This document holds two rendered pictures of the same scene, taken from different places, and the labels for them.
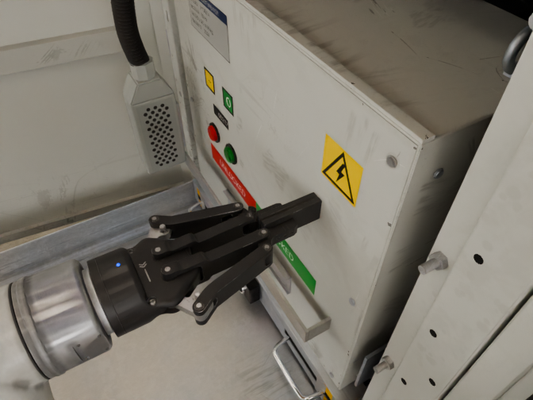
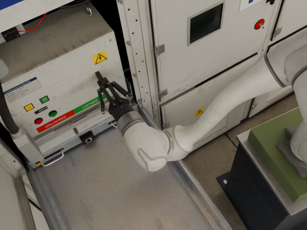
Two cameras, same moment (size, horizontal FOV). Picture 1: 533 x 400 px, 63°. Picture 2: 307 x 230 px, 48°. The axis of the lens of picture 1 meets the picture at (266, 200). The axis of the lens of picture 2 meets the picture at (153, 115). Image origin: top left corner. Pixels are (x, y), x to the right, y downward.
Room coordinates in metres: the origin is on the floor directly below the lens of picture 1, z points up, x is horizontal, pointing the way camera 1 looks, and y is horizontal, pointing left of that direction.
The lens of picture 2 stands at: (0.05, 0.78, 2.24)
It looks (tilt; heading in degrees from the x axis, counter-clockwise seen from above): 58 degrees down; 275
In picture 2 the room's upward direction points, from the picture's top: 8 degrees counter-clockwise
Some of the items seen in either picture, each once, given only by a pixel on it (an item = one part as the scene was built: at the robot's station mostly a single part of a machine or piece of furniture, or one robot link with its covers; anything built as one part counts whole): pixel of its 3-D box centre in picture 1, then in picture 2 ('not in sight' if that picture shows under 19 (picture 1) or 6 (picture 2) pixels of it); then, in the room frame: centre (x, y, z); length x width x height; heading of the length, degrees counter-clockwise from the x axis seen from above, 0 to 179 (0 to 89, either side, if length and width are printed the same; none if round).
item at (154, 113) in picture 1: (156, 121); (26, 143); (0.59, 0.18, 1.14); 0.08 x 0.05 x 0.17; 120
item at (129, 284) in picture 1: (148, 278); (120, 109); (0.23, 0.11, 1.23); 0.09 x 0.08 x 0.07; 120
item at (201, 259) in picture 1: (219, 259); (115, 94); (0.25, 0.05, 1.23); 0.11 x 0.01 x 0.04; 118
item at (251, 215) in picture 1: (208, 241); (108, 97); (0.27, 0.06, 1.23); 0.11 x 0.01 x 0.04; 121
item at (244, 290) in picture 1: (245, 283); (87, 138); (0.43, 0.04, 0.90); 0.06 x 0.03 x 0.05; 30
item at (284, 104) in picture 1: (253, 180); (70, 103); (0.44, 0.02, 1.15); 0.48 x 0.01 x 0.48; 30
